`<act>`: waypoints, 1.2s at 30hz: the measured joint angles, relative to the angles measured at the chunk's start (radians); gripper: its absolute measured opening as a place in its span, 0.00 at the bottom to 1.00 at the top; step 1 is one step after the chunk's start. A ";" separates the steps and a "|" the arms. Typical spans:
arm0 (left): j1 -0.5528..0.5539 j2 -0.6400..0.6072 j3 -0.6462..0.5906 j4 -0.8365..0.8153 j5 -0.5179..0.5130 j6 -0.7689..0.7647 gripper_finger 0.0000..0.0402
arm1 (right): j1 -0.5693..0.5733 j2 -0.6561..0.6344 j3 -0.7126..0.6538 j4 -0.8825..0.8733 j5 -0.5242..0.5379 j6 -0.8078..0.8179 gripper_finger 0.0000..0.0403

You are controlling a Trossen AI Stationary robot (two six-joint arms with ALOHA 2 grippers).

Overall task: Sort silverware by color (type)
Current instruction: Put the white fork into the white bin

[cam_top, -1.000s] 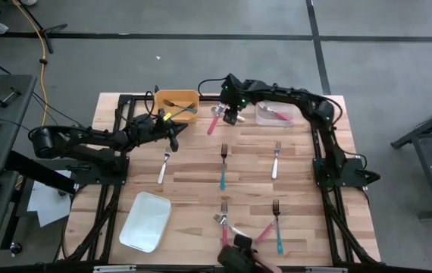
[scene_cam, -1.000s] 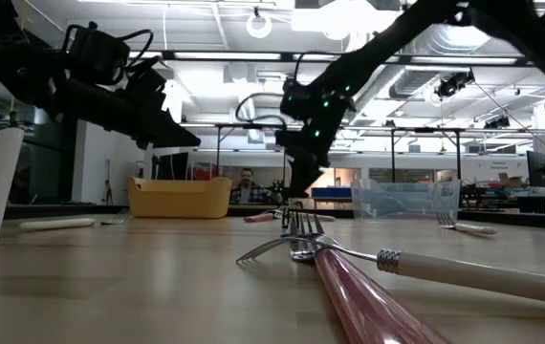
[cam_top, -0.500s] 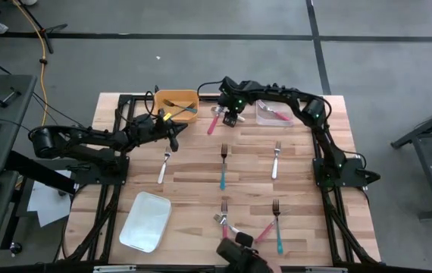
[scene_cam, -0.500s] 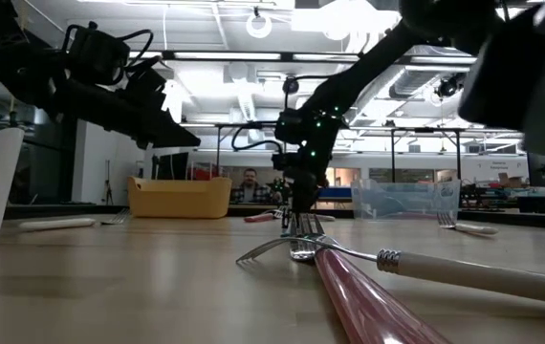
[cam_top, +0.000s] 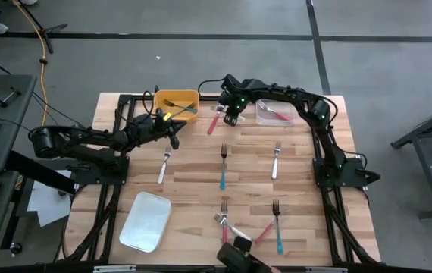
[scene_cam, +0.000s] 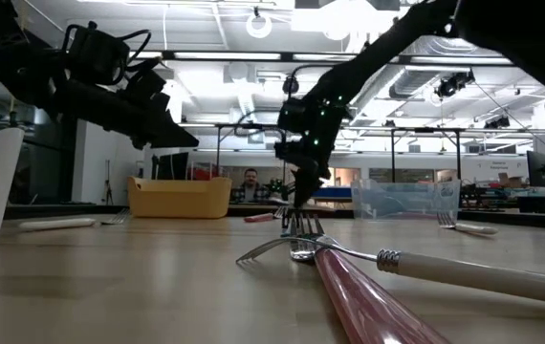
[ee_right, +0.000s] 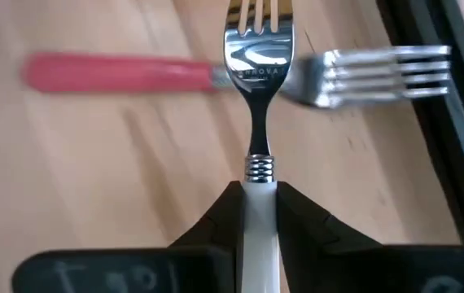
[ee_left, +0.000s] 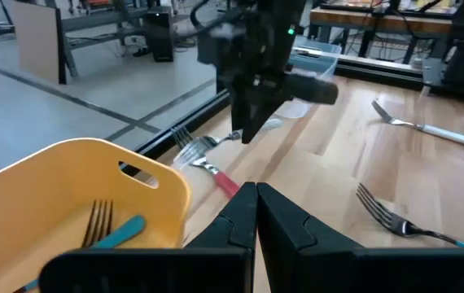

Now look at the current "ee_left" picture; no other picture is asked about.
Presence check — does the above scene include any black aluminium table frame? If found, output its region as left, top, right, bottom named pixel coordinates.
left=120, top=52, right=464, bottom=174

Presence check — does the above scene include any black computer tower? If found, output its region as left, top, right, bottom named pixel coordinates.
left=144, top=6, right=175, bottom=63

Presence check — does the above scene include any red handled fork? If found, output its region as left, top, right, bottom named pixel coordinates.
left=172, top=136, right=242, bottom=200

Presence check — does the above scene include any clear plastic container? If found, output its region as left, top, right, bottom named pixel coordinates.
left=274, top=34, right=344, bottom=120

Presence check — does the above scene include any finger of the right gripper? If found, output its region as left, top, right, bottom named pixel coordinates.
left=243, top=91, right=288, bottom=144
left=231, top=90, right=253, bottom=131

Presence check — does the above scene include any teal handled fork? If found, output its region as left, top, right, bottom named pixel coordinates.
left=355, top=181, right=464, bottom=250
left=11, top=214, right=148, bottom=293
left=80, top=198, right=115, bottom=250

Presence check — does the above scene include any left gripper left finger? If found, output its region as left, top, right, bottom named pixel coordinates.
left=38, top=181, right=257, bottom=293

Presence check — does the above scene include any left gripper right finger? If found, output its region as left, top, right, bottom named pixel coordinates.
left=257, top=182, right=464, bottom=293

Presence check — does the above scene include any black right camera cable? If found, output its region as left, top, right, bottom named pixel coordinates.
left=189, top=0, right=233, bottom=29

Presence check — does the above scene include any plywood board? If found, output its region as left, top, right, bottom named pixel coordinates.
left=11, top=0, right=68, bottom=85

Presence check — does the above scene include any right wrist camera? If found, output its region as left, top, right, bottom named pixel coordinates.
left=196, top=20, right=237, bottom=78

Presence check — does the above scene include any yellow plastic bin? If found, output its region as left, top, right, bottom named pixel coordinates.
left=0, top=137, right=192, bottom=293

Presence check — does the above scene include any wooden workbench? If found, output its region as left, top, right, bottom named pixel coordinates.
left=309, top=0, right=455, bottom=58

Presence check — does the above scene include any grey metal bench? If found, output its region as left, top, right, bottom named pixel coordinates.
left=59, top=0, right=151, bottom=79

